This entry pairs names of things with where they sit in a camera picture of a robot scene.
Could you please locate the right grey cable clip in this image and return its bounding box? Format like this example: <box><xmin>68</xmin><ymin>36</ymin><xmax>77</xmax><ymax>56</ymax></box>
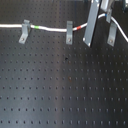
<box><xmin>107</xmin><ymin>22</ymin><xmax>117</xmax><ymax>47</ymax></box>

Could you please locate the grey cable clip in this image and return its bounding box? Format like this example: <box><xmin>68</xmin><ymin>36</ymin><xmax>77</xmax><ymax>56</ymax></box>
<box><xmin>19</xmin><ymin>20</ymin><xmax>31</xmax><ymax>44</ymax></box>
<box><xmin>107</xmin><ymin>22</ymin><xmax>117</xmax><ymax>47</ymax></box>
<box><xmin>66</xmin><ymin>21</ymin><xmax>73</xmax><ymax>45</ymax></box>

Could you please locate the long grey gripper finger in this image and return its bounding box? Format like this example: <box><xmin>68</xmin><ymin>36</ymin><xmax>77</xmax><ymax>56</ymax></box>
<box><xmin>83</xmin><ymin>0</ymin><xmax>101</xmax><ymax>46</ymax></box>

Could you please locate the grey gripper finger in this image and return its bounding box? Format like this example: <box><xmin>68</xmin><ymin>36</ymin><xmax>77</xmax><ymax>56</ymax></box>
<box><xmin>101</xmin><ymin>0</ymin><xmax>115</xmax><ymax>22</ymax></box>

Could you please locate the left grey cable clip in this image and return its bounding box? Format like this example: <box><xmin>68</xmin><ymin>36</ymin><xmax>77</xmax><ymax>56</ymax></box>
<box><xmin>19</xmin><ymin>20</ymin><xmax>31</xmax><ymax>44</ymax></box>

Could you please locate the middle grey cable clip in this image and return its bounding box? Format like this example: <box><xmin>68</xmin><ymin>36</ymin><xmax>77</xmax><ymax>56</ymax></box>
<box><xmin>66</xmin><ymin>21</ymin><xmax>73</xmax><ymax>45</ymax></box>

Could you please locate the white cable with coloured bands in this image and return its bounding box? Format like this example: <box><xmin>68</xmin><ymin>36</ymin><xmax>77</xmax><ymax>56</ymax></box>
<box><xmin>0</xmin><ymin>13</ymin><xmax>128</xmax><ymax>43</ymax></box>

